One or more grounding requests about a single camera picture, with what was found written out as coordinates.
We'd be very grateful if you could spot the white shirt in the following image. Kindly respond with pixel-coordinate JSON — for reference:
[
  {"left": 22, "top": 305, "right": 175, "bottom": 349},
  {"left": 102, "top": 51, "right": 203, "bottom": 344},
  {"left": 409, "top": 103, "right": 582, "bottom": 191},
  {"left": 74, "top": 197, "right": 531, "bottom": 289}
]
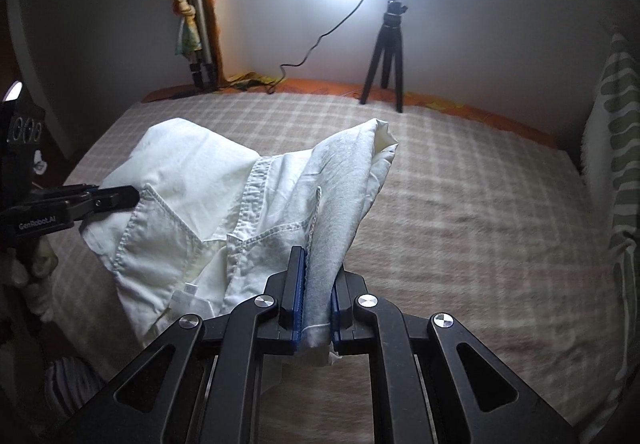
[{"left": 80, "top": 118, "right": 398, "bottom": 366}]

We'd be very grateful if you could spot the gloved left hand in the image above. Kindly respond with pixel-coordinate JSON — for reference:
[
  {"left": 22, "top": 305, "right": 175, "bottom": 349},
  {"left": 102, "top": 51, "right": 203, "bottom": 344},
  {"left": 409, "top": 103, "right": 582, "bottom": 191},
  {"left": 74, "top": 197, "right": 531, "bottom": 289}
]
[{"left": 10, "top": 236, "right": 58, "bottom": 321}]

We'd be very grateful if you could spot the small white desk lamp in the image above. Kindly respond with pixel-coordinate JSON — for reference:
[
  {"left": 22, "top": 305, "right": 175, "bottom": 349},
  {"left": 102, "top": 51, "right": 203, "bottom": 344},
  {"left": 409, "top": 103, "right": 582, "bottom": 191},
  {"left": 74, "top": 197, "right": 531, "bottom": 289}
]
[{"left": 2, "top": 80, "right": 23, "bottom": 103}]

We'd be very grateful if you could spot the folded silver tripod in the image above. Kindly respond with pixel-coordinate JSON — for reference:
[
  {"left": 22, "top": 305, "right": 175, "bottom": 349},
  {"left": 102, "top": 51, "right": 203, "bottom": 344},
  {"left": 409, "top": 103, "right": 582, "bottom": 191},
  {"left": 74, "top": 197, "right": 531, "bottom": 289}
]
[{"left": 189, "top": 0, "right": 218, "bottom": 91}]

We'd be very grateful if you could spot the beige checked bed blanket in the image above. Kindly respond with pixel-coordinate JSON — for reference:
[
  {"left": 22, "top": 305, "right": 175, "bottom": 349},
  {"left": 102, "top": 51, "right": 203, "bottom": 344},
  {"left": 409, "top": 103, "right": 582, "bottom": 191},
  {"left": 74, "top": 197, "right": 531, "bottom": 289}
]
[{"left": 46, "top": 93, "right": 624, "bottom": 443}]

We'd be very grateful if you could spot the green white patterned pillow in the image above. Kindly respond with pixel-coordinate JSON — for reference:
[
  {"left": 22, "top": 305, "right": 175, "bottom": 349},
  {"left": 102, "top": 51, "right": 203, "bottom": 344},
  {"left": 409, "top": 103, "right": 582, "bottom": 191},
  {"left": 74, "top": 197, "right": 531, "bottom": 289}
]
[{"left": 580, "top": 30, "right": 639, "bottom": 443}]

